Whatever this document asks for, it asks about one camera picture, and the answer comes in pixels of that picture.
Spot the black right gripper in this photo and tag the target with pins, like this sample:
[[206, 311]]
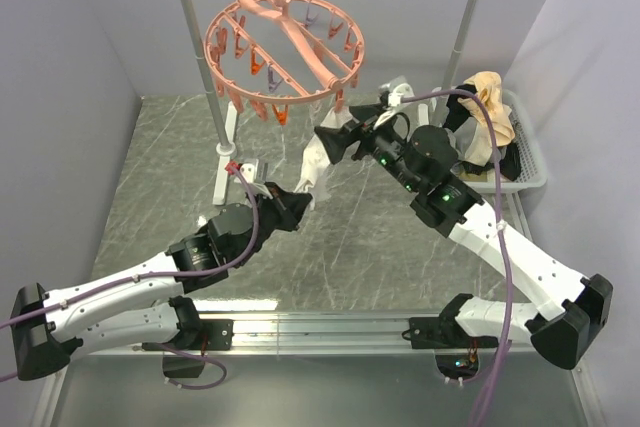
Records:
[[337, 141]]

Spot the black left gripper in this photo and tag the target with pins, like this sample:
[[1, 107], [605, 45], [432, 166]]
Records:
[[289, 206]]

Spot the cream underwear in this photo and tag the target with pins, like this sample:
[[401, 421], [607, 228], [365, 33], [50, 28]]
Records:
[[315, 161]]

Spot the black underwear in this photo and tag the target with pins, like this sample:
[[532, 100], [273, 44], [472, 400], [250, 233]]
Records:
[[460, 109]]

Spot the grey white underwear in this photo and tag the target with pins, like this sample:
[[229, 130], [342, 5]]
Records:
[[472, 141]]

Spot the beige underwear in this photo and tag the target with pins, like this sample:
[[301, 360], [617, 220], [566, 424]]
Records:
[[488, 86]]

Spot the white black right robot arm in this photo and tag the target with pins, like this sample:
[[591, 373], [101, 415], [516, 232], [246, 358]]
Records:
[[564, 310]]

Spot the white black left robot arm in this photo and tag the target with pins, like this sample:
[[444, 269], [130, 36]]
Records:
[[146, 303]]

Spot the pink round clip hanger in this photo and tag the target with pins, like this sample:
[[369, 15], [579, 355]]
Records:
[[271, 55]]

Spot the clothes pile in basket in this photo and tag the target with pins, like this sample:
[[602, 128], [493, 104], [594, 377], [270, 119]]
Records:
[[509, 165]]

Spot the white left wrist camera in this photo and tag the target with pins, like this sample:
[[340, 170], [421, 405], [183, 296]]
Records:
[[254, 172]]

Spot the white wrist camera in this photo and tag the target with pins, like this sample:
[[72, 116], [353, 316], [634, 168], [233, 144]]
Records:
[[254, 172], [394, 95]]

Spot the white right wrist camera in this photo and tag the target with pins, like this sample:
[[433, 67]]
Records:
[[394, 95]]

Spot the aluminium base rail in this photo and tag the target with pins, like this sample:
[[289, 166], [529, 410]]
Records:
[[270, 333]]

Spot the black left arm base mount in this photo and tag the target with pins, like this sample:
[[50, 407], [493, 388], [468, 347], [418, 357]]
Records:
[[189, 347]]

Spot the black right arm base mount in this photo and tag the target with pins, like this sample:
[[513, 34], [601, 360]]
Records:
[[456, 352]]

